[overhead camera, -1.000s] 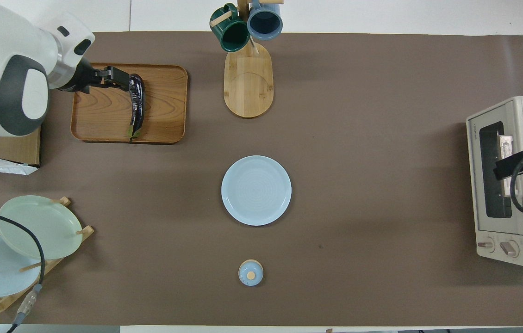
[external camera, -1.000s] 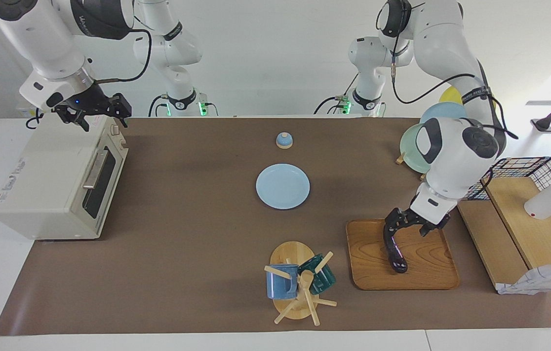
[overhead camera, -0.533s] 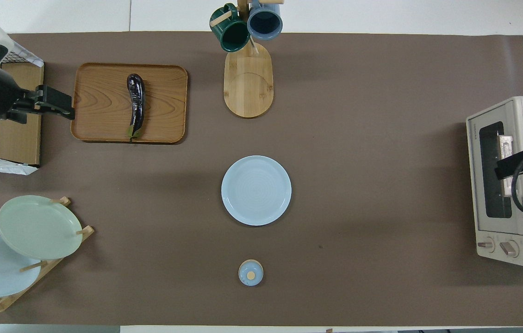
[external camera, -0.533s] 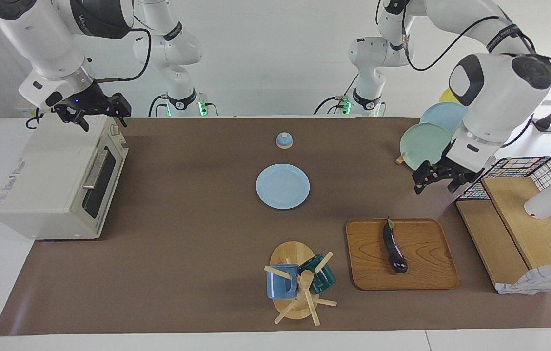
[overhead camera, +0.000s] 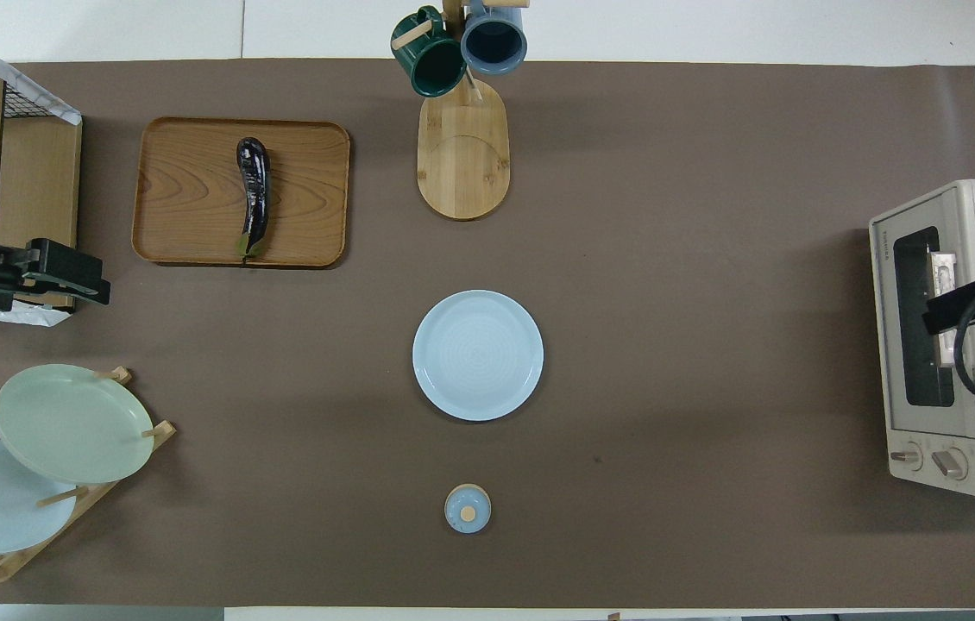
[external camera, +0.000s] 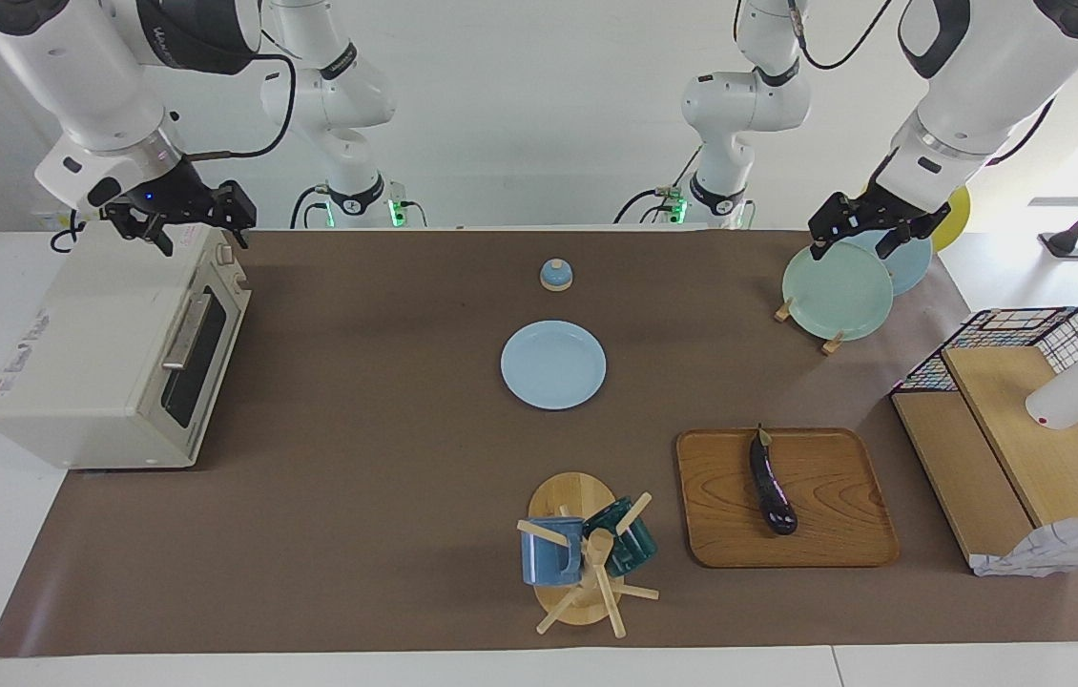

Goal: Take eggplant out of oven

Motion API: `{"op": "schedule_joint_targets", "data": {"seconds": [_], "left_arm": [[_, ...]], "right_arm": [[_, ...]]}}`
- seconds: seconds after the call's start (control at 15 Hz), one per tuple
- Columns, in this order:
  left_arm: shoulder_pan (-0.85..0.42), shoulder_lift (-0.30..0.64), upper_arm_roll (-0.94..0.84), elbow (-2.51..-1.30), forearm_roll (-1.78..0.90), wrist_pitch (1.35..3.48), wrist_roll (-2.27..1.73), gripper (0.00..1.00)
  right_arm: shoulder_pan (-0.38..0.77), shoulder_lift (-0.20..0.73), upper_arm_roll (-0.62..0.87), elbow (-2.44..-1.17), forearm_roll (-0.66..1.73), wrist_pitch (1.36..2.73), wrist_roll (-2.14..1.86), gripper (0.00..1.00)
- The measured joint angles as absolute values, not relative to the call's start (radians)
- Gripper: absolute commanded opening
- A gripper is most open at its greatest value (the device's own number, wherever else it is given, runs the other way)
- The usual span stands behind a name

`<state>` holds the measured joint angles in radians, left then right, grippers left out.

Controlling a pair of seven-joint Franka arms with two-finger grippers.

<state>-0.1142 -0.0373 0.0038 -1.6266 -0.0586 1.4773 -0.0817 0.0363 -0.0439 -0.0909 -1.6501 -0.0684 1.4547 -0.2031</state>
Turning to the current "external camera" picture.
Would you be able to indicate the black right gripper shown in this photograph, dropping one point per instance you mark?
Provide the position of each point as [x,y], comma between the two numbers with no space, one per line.
[181,205]

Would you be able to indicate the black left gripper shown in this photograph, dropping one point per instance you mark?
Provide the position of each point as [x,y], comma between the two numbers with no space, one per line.
[882,215]

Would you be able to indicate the dark purple eggplant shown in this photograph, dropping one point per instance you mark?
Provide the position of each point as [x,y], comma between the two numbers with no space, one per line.
[773,487]

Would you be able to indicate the small light blue plate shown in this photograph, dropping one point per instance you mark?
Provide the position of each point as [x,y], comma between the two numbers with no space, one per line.
[553,364]

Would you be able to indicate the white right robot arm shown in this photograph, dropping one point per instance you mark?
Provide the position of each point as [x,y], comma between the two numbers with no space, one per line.
[91,76]

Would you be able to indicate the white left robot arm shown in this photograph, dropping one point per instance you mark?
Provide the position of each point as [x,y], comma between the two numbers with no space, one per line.
[987,86]

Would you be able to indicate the cream oven knob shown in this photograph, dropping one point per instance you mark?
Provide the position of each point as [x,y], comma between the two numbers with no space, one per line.
[225,253]
[240,280]

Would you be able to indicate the cream toaster oven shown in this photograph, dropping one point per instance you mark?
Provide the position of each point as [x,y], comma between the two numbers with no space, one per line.
[72,334]

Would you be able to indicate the pale green plate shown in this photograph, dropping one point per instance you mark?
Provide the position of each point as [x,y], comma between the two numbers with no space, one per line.
[835,296]

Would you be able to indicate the large light blue plate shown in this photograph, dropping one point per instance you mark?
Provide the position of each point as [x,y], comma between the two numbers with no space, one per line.
[913,272]

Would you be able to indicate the yellow plate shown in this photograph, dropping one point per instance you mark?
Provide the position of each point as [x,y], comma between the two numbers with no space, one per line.
[954,224]

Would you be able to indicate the wooden plate rack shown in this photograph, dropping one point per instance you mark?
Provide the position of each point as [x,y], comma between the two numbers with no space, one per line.
[833,343]

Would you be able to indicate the wooden step shelf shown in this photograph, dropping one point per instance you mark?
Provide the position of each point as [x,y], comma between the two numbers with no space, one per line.
[1035,448]

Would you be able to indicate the wooden serving tray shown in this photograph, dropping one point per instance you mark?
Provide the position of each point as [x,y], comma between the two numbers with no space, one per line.
[835,515]

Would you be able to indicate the brown table mat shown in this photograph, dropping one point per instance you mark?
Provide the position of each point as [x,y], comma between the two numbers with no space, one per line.
[405,458]

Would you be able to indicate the blue bell wooden knob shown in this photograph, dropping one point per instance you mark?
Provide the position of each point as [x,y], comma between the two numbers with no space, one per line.
[556,277]

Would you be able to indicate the dark green mug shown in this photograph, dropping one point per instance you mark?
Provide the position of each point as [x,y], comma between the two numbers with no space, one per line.
[630,544]

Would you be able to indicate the wooden mug tree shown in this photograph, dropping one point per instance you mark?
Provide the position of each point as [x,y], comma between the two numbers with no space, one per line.
[572,491]

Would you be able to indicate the blue mug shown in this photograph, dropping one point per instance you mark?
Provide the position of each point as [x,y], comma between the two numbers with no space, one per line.
[544,558]

